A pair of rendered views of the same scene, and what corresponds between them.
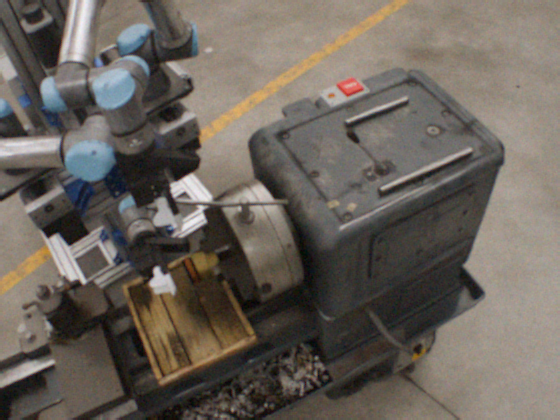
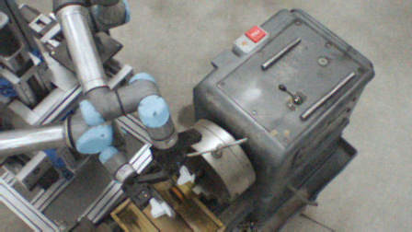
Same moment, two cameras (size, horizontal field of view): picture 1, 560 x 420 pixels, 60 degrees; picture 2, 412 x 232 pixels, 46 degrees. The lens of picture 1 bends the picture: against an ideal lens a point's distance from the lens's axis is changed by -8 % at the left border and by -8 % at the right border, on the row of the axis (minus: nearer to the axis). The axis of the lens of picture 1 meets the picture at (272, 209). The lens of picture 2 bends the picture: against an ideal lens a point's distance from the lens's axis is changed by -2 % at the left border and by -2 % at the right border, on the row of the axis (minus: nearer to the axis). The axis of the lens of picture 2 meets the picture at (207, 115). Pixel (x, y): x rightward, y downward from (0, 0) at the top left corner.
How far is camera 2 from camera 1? 0.68 m
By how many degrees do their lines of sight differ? 16
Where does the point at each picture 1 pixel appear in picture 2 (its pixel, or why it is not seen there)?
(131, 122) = (169, 131)
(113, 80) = (158, 109)
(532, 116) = not seen: outside the picture
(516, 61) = not seen: outside the picture
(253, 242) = (225, 169)
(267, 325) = (227, 214)
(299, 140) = (234, 87)
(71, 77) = (106, 101)
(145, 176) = (172, 156)
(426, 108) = (314, 43)
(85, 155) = (96, 139)
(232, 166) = not seen: hidden behind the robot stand
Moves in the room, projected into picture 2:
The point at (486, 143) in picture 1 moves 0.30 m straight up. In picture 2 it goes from (361, 64) to (384, 14)
